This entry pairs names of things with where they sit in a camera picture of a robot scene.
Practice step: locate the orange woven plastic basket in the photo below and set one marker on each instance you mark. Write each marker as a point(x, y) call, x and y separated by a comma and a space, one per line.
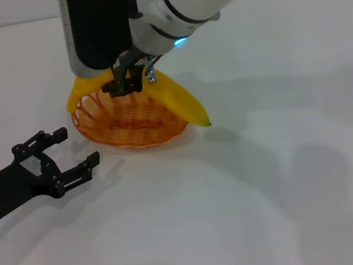
point(135, 125)

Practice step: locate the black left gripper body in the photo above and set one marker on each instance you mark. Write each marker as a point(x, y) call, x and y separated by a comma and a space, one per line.
point(7, 189)

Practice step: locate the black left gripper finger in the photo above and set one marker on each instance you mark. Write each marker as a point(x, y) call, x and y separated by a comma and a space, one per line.
point(79, 175)
point(46, 138)

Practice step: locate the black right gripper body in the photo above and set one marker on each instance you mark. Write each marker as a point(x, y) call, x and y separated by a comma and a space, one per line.
point(95, 24)

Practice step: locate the yellow banana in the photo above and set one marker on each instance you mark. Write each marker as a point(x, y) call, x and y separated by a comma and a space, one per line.
point(178, 98)

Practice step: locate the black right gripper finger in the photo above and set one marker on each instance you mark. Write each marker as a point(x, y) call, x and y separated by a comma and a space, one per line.
point(122, 89)

